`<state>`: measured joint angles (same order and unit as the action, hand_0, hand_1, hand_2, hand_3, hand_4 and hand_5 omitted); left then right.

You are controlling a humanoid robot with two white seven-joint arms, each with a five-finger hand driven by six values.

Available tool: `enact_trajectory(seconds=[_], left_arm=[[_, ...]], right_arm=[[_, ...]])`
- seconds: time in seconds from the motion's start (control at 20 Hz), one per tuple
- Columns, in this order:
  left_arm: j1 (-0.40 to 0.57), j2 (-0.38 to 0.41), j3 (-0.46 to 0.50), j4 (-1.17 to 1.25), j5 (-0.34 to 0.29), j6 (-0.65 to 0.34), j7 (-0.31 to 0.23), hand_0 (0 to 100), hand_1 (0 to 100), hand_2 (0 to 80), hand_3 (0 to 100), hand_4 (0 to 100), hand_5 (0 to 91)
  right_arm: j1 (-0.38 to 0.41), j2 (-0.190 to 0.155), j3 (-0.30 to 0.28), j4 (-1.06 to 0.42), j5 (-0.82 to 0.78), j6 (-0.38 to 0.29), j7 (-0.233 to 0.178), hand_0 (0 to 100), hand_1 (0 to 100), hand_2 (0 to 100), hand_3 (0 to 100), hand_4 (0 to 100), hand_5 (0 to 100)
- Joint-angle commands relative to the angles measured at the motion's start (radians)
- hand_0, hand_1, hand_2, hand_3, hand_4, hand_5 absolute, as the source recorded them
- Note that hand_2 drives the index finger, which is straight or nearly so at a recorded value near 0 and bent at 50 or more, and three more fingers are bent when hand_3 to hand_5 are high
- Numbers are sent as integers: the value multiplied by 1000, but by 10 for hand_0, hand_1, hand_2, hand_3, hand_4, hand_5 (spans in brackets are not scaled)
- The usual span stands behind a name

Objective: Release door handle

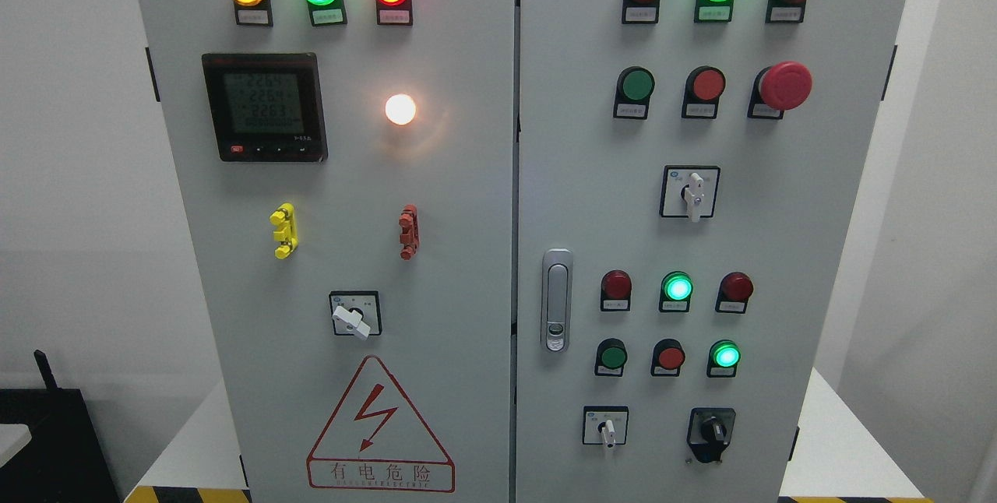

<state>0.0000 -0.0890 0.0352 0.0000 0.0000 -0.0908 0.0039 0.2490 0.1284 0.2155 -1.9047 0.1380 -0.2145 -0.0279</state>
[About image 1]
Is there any silver door handle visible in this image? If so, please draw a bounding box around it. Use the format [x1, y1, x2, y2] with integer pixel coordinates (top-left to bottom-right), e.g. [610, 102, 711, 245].
[541, 248, 573, 353]

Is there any grey left cabinet door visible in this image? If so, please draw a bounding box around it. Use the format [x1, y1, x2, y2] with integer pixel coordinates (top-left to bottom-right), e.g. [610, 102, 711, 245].
[139, 0, 514, 502]

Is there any grey cabinet door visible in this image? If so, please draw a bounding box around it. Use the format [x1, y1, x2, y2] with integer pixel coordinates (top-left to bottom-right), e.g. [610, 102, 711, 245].
[514, 0, 904, 502]
[139, 0, 514, 502]

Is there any grey right cabinet door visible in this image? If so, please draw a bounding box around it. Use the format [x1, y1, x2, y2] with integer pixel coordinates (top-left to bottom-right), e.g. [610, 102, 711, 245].
[514, 0, 904, 502]

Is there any red terminal clip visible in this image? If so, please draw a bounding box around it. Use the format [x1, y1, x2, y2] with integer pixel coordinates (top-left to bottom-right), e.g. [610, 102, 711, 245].
[398, 204, 420, 261]

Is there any red indicator lamp middle left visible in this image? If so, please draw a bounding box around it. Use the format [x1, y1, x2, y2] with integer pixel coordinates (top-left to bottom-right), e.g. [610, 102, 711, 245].
[601, 269, 632, 311]

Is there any white indicator lamp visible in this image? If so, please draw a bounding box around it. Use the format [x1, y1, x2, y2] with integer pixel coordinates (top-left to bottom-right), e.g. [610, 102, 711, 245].
[384, 93, 417, 126]

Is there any green push button lower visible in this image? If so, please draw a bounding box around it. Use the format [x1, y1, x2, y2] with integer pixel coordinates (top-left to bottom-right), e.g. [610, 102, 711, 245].
[594, 339, 628, 378]

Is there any green push button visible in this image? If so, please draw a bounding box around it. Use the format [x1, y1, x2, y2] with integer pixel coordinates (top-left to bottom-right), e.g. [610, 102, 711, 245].
[613, 66, 655, 120]
[594, 339, 628, 378]

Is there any green indicator lamp middle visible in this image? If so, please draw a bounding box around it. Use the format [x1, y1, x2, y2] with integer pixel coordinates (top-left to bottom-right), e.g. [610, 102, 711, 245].
[658, 270, 694, 314]

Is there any green push button upper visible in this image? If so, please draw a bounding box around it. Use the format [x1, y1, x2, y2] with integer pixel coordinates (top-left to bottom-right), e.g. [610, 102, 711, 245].
[613, 66, 655, 120]

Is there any yellow terminal clip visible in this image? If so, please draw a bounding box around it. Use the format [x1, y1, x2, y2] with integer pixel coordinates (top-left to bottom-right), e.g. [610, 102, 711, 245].
[270, 202, 298, 259]

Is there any red push button lower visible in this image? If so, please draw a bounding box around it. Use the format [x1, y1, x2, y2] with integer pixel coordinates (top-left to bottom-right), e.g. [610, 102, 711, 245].
[650, 339, 686, 378]

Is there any red push button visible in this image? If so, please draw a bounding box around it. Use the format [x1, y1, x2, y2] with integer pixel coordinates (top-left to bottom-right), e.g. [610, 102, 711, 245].
[682, 65, 726, 119]
[650, 339, 686, 378]

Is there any red indicator lamp middle right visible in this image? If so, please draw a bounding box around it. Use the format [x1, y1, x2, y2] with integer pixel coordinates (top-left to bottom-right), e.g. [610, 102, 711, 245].
[713, 272, 754, 315]

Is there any red push button upper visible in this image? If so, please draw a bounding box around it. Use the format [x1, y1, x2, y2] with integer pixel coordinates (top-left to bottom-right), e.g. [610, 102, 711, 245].
[682, 65, 726, 119]

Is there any red electric hazard sticker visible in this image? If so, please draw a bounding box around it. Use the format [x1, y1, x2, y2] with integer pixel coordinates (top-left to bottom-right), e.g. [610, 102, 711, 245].
[306, 355, 456, 493]

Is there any black digital power meter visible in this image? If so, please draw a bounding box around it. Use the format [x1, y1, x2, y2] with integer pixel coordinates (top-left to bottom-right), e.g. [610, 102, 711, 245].
[202, 52, 328, 163]

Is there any green indicator lamp lower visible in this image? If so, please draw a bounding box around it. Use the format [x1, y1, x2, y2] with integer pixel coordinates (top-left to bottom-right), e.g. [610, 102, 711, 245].
[707, 339, 742, 378]

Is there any red emergency stop button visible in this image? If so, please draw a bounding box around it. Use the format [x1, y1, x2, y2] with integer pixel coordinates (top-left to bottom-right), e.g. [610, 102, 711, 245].
[747, 61, 813, 120]

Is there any black box with antenna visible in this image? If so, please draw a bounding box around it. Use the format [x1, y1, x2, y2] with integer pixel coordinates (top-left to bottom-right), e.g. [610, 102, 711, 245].
[1, 350, 121, 502]

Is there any white rotary switch left door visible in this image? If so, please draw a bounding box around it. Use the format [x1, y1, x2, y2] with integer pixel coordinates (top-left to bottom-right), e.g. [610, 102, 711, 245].
[329, 290, 383, 339]

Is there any white rotary switch upper right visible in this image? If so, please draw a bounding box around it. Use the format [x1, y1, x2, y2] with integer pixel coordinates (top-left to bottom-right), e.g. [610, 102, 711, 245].
[659, 165, 720, 222]

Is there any white rotary switch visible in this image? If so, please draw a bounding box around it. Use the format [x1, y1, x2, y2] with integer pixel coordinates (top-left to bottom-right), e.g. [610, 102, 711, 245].
[659, 165, 720, 222]
[583, 405, 630, 453]

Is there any white rotary switch lower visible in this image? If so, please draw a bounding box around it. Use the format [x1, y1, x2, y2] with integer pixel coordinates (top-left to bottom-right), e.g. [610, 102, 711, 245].
[583, 405, 630, 453]

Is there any black rotary switch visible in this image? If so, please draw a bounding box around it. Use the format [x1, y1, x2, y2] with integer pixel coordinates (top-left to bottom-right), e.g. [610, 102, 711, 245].
[686, 407, 736, 464]

